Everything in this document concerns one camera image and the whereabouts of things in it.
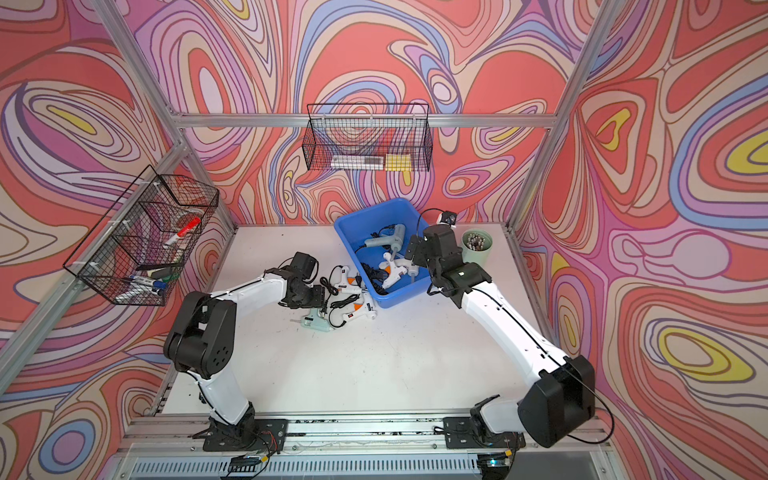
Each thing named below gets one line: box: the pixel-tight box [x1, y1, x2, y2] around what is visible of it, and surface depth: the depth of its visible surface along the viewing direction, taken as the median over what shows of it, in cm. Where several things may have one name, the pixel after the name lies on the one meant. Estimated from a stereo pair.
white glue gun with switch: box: [339, 266, 363, 294], surface depth 101 cm
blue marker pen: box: [129, 275, 167, 289], surface depth 70 cm
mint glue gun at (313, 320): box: [290, 307, 331, 332], surface depth 93 cm
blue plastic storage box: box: [334, 198, 431, 308], surface depth 110 cm
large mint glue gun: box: [364, 224, 406, 252], surface depth 112 cm
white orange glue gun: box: [343, 302, 378, 322], surface depth 97 cm
